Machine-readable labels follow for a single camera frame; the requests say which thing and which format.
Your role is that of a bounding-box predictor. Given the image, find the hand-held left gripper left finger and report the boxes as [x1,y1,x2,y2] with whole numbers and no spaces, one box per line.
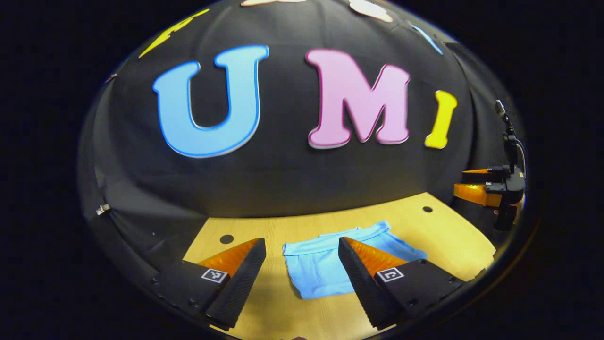
[150,238,267,331]

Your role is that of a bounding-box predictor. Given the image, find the light blue T-shirt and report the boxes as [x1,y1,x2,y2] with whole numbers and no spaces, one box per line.
[283,220,428,301]

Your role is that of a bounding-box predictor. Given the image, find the black backdrop cloth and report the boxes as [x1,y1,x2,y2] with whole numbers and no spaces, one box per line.
[78,0,527,284]

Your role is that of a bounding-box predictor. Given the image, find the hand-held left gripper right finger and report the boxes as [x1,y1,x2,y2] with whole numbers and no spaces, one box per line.
[338,237,466,330]

